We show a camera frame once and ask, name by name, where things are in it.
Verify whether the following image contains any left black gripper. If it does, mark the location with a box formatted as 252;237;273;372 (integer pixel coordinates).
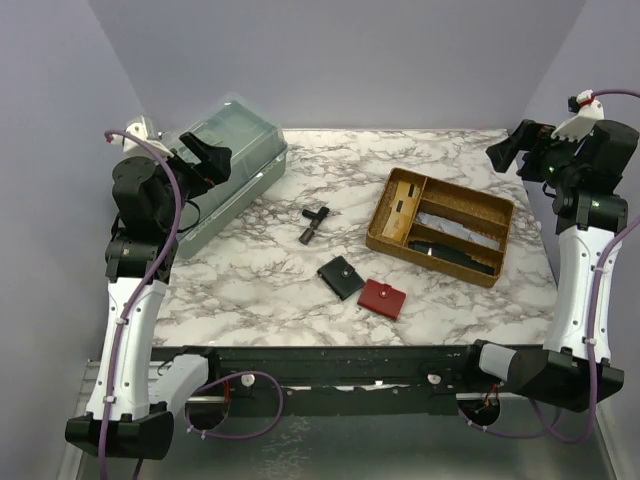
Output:
148;132;231;229

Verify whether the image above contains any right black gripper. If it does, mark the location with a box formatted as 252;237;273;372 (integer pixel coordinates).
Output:
488;118;589;189

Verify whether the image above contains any black leather card holder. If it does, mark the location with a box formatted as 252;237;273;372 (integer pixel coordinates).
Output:
317;256;365;301

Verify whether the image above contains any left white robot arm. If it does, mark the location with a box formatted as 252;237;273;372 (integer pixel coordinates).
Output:
65;132;232;460

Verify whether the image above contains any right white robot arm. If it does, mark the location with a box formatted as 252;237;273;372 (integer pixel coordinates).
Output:
459;120;639;412

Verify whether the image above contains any tan card in tray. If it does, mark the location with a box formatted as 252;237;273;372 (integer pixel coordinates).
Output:
382;181;422;242

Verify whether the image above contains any red leather card holder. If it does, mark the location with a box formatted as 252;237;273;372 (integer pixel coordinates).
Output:
358;279;406;321

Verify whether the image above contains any green plastic storage box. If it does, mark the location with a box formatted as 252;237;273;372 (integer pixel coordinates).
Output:
162;94;288;259

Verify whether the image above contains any woven bamboo organizer tray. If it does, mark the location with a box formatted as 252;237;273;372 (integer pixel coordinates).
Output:
366;168;515;288

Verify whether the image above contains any black T-shaped tool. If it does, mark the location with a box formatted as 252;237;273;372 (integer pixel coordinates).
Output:
299;206;330;245

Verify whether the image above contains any black pen tool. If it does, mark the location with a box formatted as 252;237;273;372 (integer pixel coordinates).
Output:
408;240;495;275

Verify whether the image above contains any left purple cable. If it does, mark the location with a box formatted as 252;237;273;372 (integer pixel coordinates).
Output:
97;128;284;480

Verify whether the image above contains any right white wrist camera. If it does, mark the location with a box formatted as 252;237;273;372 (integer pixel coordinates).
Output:
551;90;604;142

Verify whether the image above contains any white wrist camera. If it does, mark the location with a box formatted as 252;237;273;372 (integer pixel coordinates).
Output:
122;115;171;158
551;90;604;142

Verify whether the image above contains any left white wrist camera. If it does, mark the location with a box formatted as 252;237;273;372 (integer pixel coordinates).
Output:
122;115;171;158

